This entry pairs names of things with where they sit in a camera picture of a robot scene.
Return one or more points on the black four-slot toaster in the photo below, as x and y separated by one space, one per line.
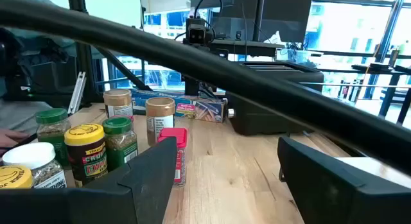
273 103

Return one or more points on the tan-lid furikake jar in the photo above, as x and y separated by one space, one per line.
118 102
159 121

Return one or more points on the blue plastic wrap box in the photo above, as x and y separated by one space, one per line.
199 109

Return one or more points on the green-lid oregano jar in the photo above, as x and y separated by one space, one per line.
53 134
120 147

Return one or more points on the dark grey desk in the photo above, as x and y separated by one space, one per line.
250 47

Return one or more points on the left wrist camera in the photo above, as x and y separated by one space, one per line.
196 34

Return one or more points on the red-lid paprika tin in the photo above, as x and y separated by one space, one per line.
175 135

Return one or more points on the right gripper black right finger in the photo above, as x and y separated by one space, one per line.
346 201

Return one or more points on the white metal bracket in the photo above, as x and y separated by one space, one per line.
77 92

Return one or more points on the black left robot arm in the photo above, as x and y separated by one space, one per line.
192 86

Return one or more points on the black background table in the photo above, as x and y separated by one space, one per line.
379 67

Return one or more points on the person's hand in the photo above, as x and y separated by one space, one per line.
9 137

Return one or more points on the person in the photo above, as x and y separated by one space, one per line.
19 116

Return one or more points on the white-lid bagel seasoning jar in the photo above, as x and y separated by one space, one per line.
32 155

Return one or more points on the black monitor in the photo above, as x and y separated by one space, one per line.
282 18

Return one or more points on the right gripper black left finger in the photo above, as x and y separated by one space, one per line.
96 204

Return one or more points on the black metal table frame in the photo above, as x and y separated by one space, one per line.
205 68

